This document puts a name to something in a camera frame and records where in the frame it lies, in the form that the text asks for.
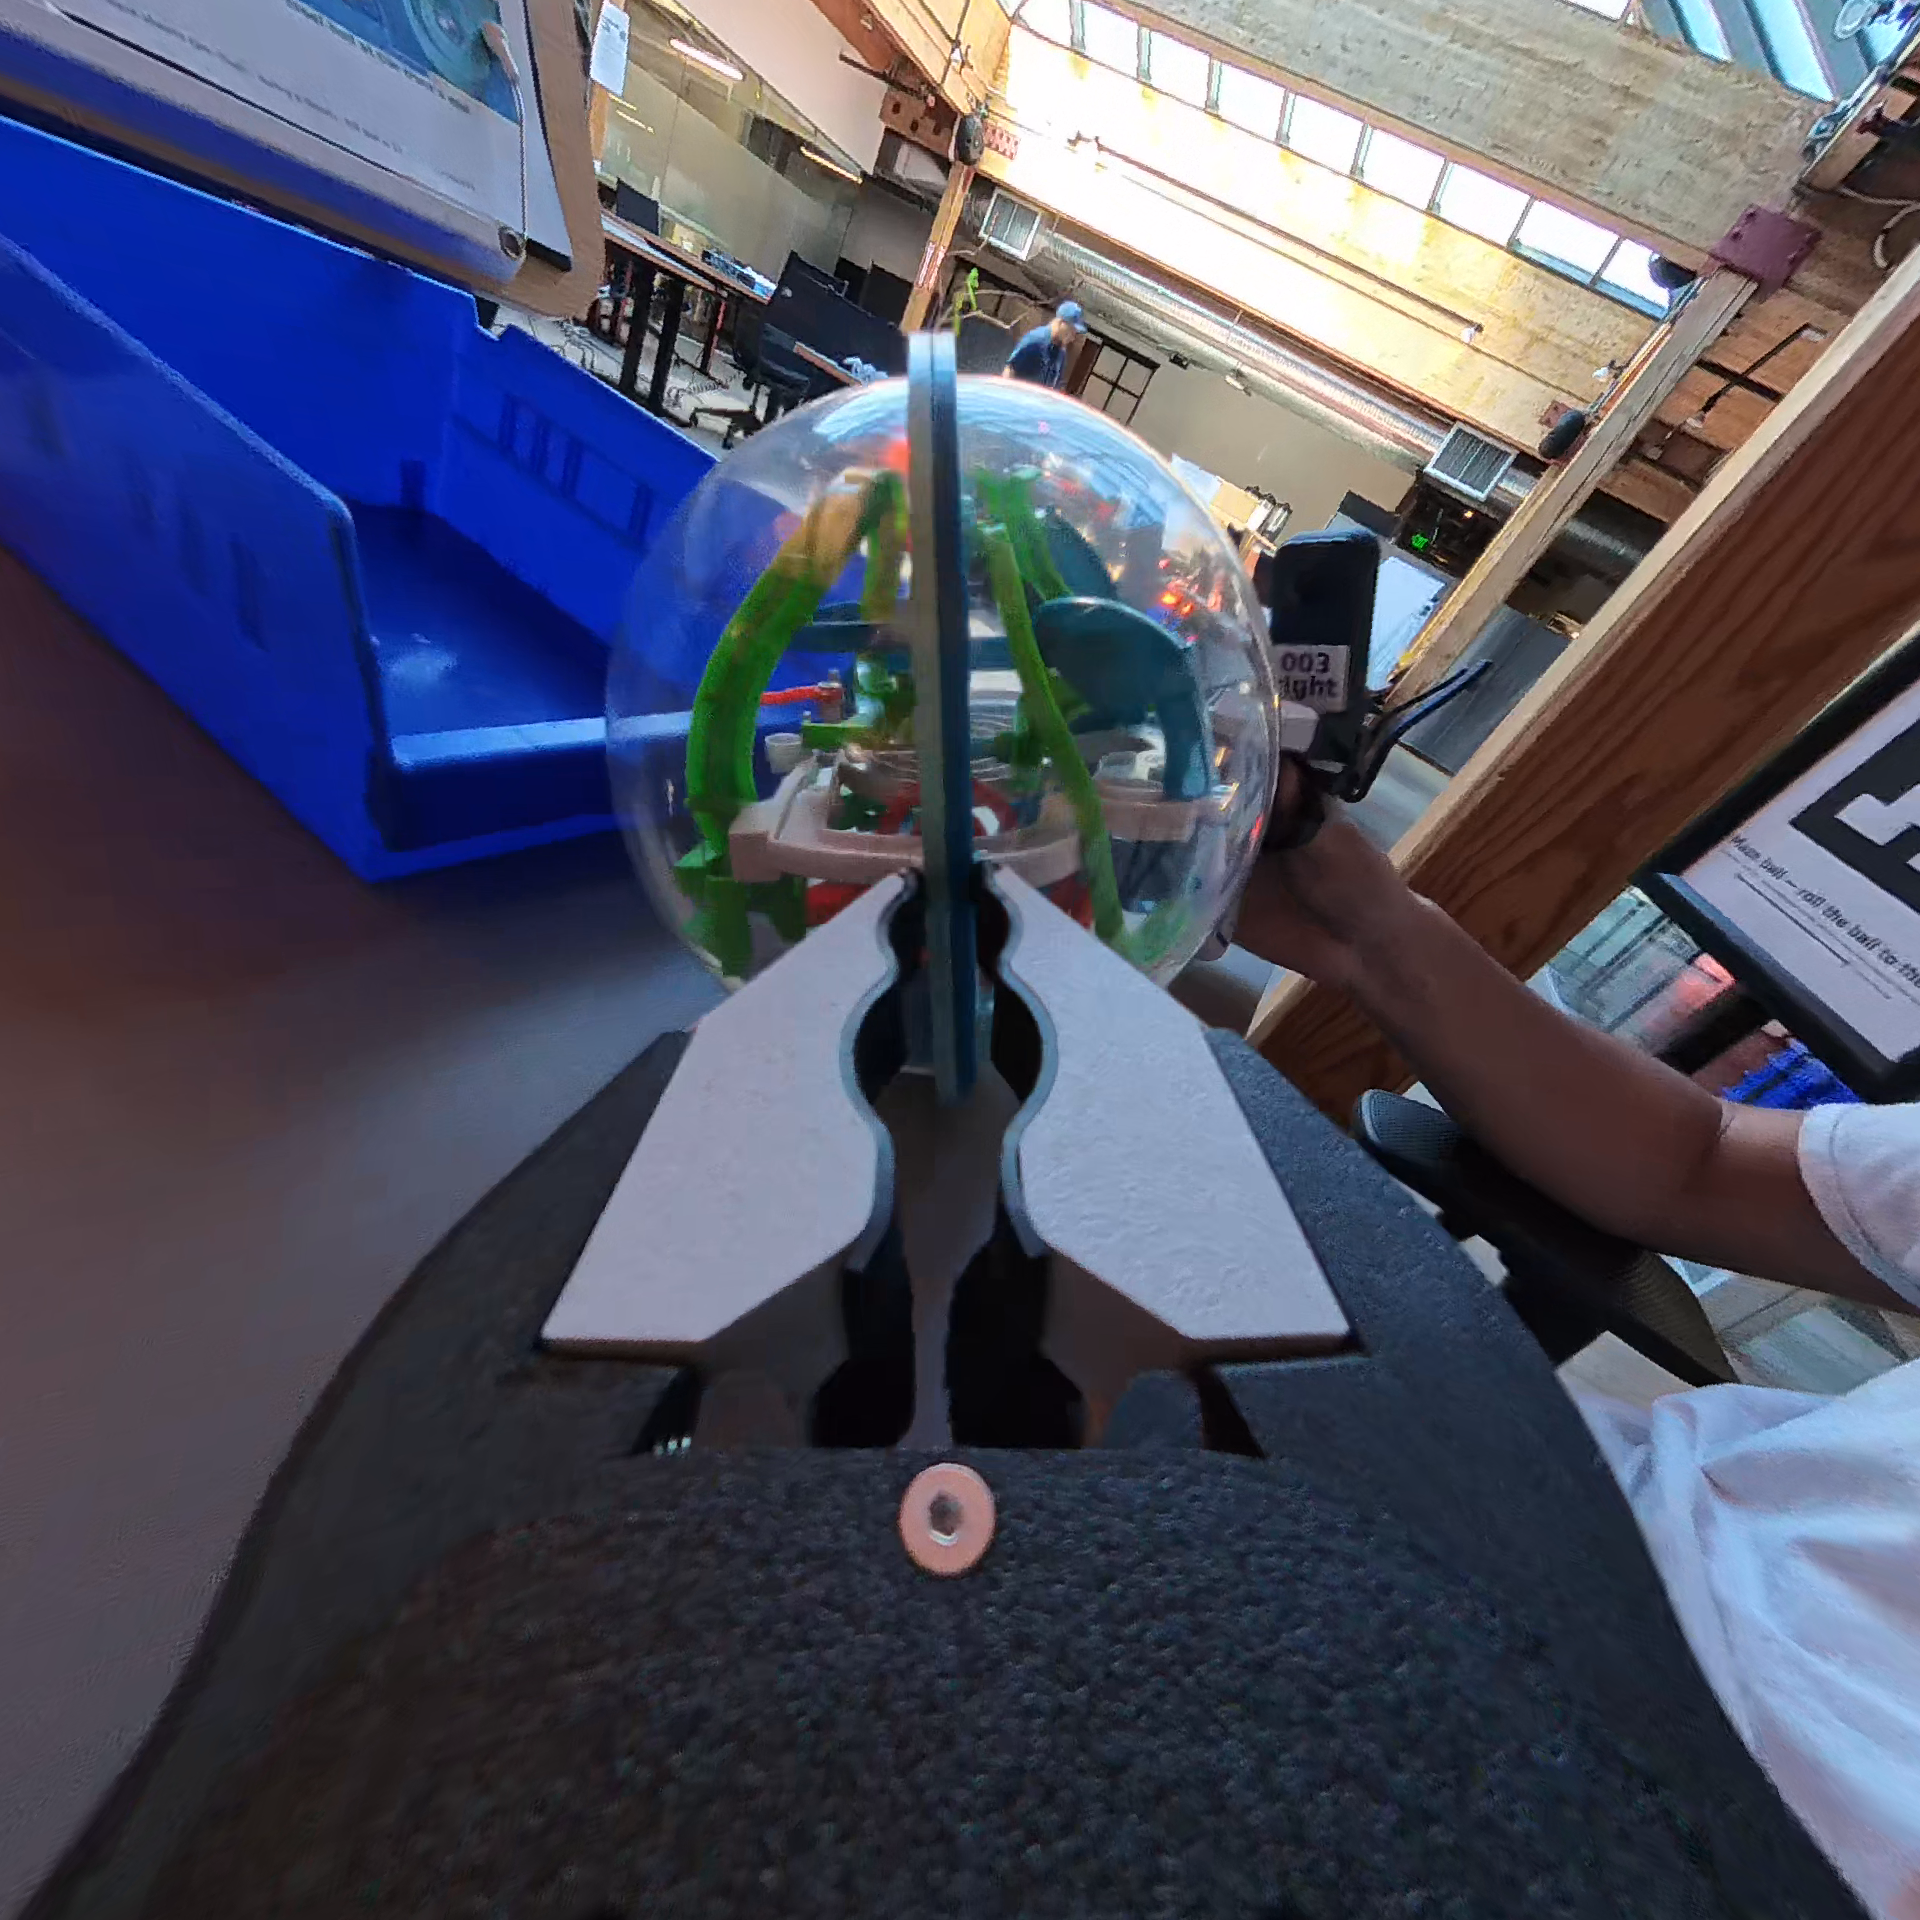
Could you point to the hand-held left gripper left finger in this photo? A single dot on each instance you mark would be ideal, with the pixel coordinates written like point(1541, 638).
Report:
point(721, 1171)

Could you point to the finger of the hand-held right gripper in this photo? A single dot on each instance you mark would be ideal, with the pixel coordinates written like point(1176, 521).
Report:
point(1295, 731)

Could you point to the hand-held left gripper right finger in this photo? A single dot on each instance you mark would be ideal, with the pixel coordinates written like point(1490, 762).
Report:
point(1170, 1171)

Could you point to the clear plastic maze ball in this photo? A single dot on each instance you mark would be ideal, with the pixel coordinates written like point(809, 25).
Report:
point(840, 629)

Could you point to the person's right forearm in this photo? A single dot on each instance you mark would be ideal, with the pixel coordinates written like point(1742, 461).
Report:
point(1575, 1081)

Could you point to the person's right hand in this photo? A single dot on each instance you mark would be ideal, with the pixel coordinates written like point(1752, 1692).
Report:
point(1329, 902)

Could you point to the black framed marker sign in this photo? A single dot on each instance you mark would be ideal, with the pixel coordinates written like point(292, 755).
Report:
point(1815, 885)

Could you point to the person's white t-shirt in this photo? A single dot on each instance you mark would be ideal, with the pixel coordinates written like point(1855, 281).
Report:
point(1785, 1575)

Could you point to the blue plastic bin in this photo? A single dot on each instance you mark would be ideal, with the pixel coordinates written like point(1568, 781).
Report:
point(224, 524)

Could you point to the printed instruction sheet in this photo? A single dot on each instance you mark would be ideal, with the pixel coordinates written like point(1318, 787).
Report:
point(300, 106)

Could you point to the silver spiral air duct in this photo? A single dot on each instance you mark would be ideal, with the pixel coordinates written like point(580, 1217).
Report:
point(1244, 354)

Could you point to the wooden post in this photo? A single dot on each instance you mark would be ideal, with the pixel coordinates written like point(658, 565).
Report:
point(1636, 676)

